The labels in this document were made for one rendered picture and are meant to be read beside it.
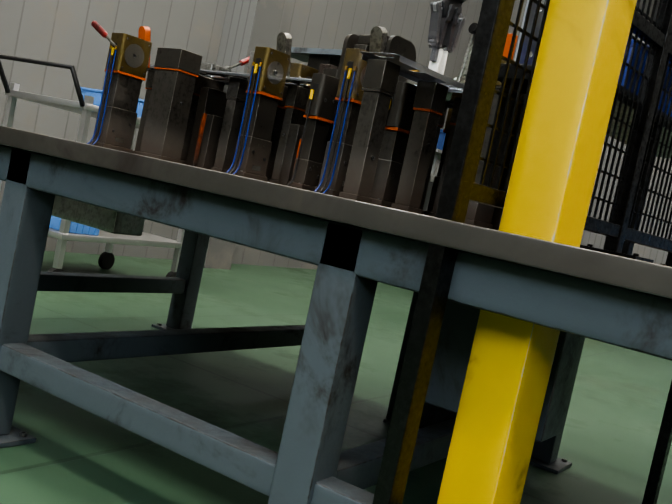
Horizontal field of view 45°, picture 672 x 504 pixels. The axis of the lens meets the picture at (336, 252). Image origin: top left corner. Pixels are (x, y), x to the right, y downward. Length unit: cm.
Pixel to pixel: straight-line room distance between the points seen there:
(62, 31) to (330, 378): 417
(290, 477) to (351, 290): 33
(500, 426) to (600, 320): 25
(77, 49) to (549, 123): 431
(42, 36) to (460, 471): 427
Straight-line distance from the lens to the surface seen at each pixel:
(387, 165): 184
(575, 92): 130
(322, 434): 138
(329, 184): 190
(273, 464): 145
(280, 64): 223
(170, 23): 588
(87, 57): 541
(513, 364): 129
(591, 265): 114
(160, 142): 249
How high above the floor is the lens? 70
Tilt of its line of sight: 4 degrees down
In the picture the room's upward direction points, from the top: 12 degrees clockwise
